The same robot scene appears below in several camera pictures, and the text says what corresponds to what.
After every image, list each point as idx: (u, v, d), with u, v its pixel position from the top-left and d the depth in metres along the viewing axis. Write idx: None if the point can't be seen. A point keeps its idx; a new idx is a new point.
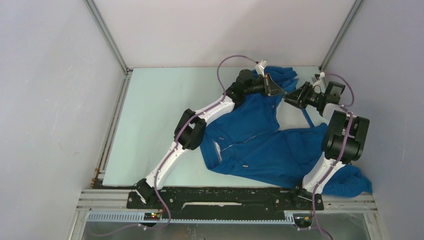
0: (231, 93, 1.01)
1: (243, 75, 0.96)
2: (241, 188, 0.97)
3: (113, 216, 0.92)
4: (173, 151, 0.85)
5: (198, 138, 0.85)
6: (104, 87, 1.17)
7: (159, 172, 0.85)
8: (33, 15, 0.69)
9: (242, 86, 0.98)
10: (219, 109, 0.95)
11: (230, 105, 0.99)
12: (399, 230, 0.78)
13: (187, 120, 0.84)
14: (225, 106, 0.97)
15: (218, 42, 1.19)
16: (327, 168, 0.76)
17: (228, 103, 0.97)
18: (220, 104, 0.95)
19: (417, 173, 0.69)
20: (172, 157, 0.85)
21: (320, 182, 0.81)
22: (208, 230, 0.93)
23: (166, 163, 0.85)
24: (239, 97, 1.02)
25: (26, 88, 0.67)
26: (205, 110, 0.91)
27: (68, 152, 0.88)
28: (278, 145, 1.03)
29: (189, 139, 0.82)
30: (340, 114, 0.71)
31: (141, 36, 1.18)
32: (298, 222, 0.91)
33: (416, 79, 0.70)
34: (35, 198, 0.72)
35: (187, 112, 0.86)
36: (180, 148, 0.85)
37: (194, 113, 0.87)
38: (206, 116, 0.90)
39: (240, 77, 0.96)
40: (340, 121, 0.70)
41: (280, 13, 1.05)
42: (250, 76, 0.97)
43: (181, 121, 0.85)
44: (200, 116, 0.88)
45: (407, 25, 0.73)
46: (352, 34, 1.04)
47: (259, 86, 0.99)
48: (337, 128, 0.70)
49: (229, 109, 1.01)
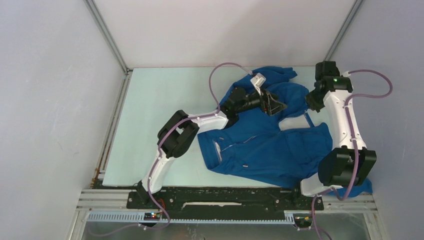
0: (224, 110, 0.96)
1: (234, 95, 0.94)
2: (241, 188, 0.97)
3: (113, 216, 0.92)
4: (159, 160, 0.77)
5: (184, 146, 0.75)
6: (104, 87, 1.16)
7: (150, 179, 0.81)
8: (33, 16, 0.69)
9: (234, 105, 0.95)
10: (213, 121, 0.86)
11: (223, 120, 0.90)
12: (399, 230, 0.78)
13: (175, 123, 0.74)
14: (219, 119, 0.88)
15: (218, 42, 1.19)
16: (326, 189, 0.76)
17: (222, 118, 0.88)
18: (214, 115, 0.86)
19: (418, 174, 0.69)
20: (159, 166, 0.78)
21: (321, 193, 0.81)
22: (208, 230, 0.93)
23: (154, 171, 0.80)
24: (233, 115, 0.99)
25: (26, 88, 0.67)
26: (200, 116, 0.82)
27: (68, 152, 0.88)
28: (278, 145, 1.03)
29: (173, 145, 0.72)
30: (341, 160, 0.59)
31: (141, 36, 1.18)
32: (298, 222, 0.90)
33: (417, 79, 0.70)
34: (35, 198, 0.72)
35: (179, 113, 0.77)
36: (165, 157, 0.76)
37: (187, 115, 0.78)
38: (199, 122, 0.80)
39: (231, 96, 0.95)
40: (340, 167, 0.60)
41: (281, 12, 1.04)
42: (243, 94, 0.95)
43: (169, 122, 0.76)
44: (193, 121, 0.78)
45: (409, 24, 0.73)
46: (353, 34, 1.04)
47: (256, 101, 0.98)
48: (336, 171, 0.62)
49: (221, 124, 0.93)
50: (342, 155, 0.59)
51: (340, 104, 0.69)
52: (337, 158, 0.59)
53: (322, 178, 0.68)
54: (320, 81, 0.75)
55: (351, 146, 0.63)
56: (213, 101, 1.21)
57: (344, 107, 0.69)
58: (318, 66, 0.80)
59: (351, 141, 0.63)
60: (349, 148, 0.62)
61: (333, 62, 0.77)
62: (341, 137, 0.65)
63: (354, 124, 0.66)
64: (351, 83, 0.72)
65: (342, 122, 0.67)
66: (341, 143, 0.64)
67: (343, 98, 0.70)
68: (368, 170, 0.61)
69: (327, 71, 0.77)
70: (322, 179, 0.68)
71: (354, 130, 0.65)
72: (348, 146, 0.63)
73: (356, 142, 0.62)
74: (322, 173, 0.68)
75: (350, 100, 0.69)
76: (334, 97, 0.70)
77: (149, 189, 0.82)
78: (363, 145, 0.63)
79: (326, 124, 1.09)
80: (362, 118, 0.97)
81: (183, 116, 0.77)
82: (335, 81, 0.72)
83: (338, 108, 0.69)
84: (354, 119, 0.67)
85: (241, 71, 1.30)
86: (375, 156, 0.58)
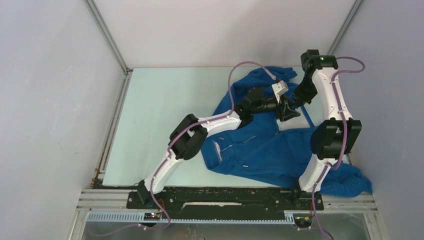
0: (238, 109, 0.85)
1: (252, 94, 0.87)
2: (241, 188, 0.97)
3: (113, 216, 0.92)
4: (167, 161, 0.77)
5: (195, 149, 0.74)
6: (104, 87, 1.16)
7: (154, 179, 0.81)
8: (33, 15, 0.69)
9: (251, 105, 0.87)
10: (224, 124, 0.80)
11: (236, 122, 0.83)
12: (398, 229, 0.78)
13: (186, 126, 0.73)
14: (231, 121, 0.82)
15: (218, 42, 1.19)
16: (322, 167, 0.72)
17: (235, 120, 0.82)
18: (225, 117, 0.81)
19: (418, 174, 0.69)
20: (166, 166, 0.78)
21: (318, 181, 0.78)
22: (208, 230, 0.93)
23: (160, 171, 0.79)
24: (246, 116, 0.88)
25: (26, 88, 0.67)
26: (210, 119, 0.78)
27: (68, 152, 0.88)
28: (278, 145, 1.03)
29: (184, 148, 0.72)
30: (331, 129, 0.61)
31: (141, 36, 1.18)
32: (298, 222, 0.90)
33: (417, 79, 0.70)
34: (36, 198, 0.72)
35: (190, 117, 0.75)
36: (174, 158, 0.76)
37: (197, 119, 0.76)
38: (209, 126, 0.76)
39: (249, 95, 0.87)
40: (331, 136, 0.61)
41: (281, 13, 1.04)
42: (261, 96, 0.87)
43: (180, 125, 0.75)
44: (203, 125, 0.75)
45: (409, 24, 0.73)
46: (354, 34, 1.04)
47: (273, 104, 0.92)
48: (328, 141, 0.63)
49: (235, 126, 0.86)
50: (331, 126, 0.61)
51: (328, 80, 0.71)
52: (327, 127, 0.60)
53: (313, 151, 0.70)
54: (307, 62, 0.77)
55: (338, 118, 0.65)
56: (213, 101, 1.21)
57: (331, 82, 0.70)
58: (302, 57, 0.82)
59: (339, 113, 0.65)
60: (337, 120, 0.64)
61: (316, 50, 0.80)
62: (330, 110, 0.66)
63: (341, 98, 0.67)
64: (336, 60, 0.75)
65: (330, 96, 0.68)
66: (330, 115, 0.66)
67: (330, 74, 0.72)
68: (354, 139, 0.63)
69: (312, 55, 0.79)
70: (314, 152, 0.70)
71: (341, 103, 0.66)
72: (336, 118, 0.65)
73: (343, 114, 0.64)
74: (313, 145, 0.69)
75: (336, 75, 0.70)
76: (322, 73, 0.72)
77: (152, 188, 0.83)
78: (349, 116, 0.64)
79: None
80: (362, 118, 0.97)
81: (193, 120, 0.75)
82: (322, 59, 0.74)
83: (326, 83, 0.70)
84: (340, 93, 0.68)
85: (242, 71, 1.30)
86: (360, 125, 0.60)
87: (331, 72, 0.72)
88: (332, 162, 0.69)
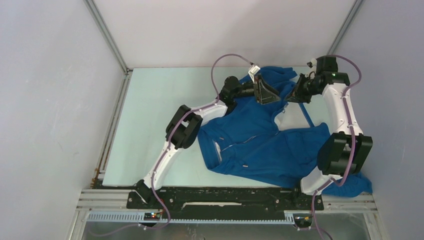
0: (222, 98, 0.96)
1: (229, 84, 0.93)
2: (241, 188, 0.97)
3: (113, 216, 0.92)
4: (166, 152, 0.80)
5: (192, 137, 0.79)
6: (104, 87, 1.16)
7: (155, 173, 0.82)
8: (33, 15, 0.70)
9: (230, 94, 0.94)
10: (213, 111, 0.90)
11: (223, 108, 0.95)
12: (398, 229, 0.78)
13: (181, 117, 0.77)
14: (218, 108, 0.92)
15: (218, 42, 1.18)
16: (326, 180, 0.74)
17: (222, 106, 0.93)
18: (213, 105, 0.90)
19: (418, 174, 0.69)
20: (165, 158, 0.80)
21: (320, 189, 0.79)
22: (207, 230, 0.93)
23: (161, 163, 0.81)
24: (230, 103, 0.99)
25: (27, 87, 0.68)
26: (201, 108, 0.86)
27: (68, 152, 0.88)
28: (278, 145, 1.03)
29: (182, 137, 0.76)
30: (339, 143, 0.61)
31: (141, 35, 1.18)
32: (298, 222, 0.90)
33: (416, 79, 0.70)
34: (36, 197, 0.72)
35: (182, 108, 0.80)
36: (173, 148, 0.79)
37: (190, 109, 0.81)
38: (202, 113, 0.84)
39: (226, 84, 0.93)
40: (338, 151, 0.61)
41: (281, 13, 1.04)
42: (237, 83, 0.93)
43: (174, 117, 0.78)
44: (196, 113, 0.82)
45: (409, 24, 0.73)
46: (354, 34, 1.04)
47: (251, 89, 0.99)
48: (334, 157, 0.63)
49: (221, 112, 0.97)
50: (339, 140, 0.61)
51: (338, 95, 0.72)
52: (335, 139, 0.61)
53: (320, 166, 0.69)
54: (319, 75, 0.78)
55: (348, 132, 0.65)
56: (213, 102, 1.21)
57: (342, 98, 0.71)
58: (318, 62, 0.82)
59: (348, 128, 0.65)
60: (346, 134, 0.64)
61: (333, 57, 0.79)
62: (339, 124, 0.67)
63: (352, 112, 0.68)
64: (348, 77, 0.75)
65: (339, 110, 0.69)
66: (339, 129, 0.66)
67: (340, 90, 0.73)
68: (364, 157, 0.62)
69: (326, 68, 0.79)
70: (320, 167, 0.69)
71: (352, 118, 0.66)
72: (345, 132, 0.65)
73: (352, 128, 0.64)
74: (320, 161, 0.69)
75: (347, 91, 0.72)
76: (333, 89, 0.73)
77: (153, 185, 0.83)
78: (360, 132, 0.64)
79: (326, 124, 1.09)
80: (362, 118, 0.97)
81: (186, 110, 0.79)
82: (333, 75, 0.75)
83: (336, 99, 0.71)
84: (351, 109, 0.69)
85: (242, 71, 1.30)
86: (371, 142, 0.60)
87: (342, 88, 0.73)
88: (336, 178, 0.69)
